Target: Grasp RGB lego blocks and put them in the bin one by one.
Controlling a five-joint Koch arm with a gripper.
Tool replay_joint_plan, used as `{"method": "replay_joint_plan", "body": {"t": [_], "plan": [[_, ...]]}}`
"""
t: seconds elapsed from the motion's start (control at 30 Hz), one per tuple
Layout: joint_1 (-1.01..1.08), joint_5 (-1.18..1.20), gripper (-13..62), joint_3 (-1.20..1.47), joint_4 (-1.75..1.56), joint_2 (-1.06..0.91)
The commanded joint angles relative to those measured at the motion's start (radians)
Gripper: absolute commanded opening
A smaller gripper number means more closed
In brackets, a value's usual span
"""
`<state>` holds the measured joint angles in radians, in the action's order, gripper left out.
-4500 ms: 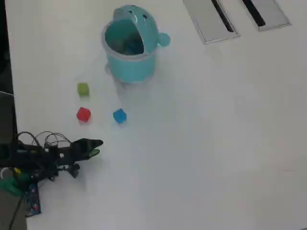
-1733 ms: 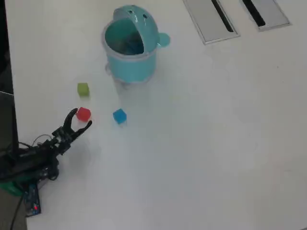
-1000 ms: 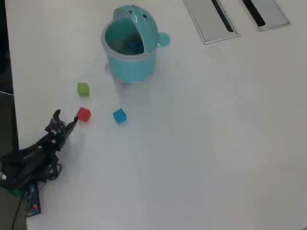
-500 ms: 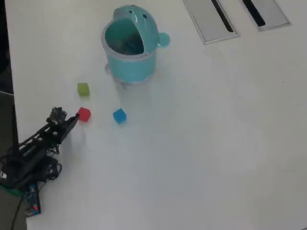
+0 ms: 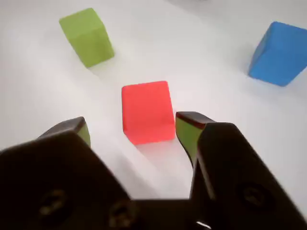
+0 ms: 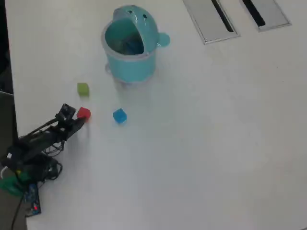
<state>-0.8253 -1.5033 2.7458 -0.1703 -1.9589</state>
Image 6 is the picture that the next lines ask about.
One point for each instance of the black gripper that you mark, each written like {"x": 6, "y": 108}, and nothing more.
{"x": 61, "y": 131}

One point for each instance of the red lego block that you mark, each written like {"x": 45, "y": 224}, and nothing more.
{"x": 84, "y": 112}

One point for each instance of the green lego block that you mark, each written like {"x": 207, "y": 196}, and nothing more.
{"x": 83, "y": 89}

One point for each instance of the blue lego block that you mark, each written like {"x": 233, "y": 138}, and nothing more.
{"x": 119, "y": 116}

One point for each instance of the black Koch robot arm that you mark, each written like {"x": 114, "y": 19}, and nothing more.
{"x": 36, "y": 143}

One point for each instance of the teal whale-shaped bin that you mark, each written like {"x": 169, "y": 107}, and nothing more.
{"x": 130, "y": 68}

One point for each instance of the dark grey flat panel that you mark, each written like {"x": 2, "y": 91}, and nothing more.
{"x": 7, "y": 115}

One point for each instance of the yellow connector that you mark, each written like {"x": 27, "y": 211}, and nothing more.
{"x": 18, "y": 171}

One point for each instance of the blue circuit board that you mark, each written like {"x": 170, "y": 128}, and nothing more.
{"x": 33, "y": 196}

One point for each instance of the green table clamp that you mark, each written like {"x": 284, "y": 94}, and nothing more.
{"x": 9, "y": 185}

